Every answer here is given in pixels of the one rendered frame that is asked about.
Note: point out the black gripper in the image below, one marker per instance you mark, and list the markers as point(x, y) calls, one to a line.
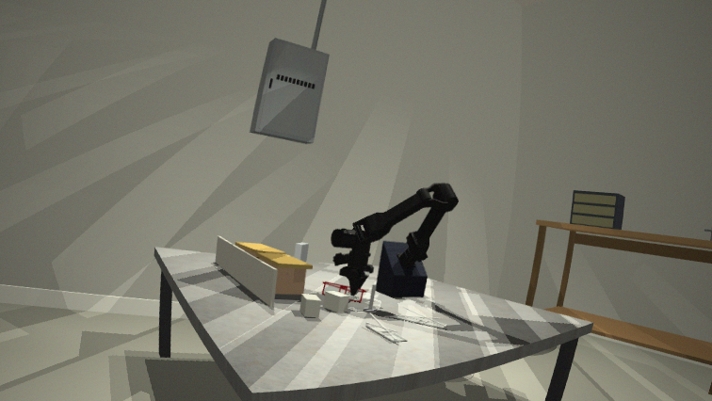
point(355, 272)

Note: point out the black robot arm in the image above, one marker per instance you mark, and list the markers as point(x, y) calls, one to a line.
point(378, 225)

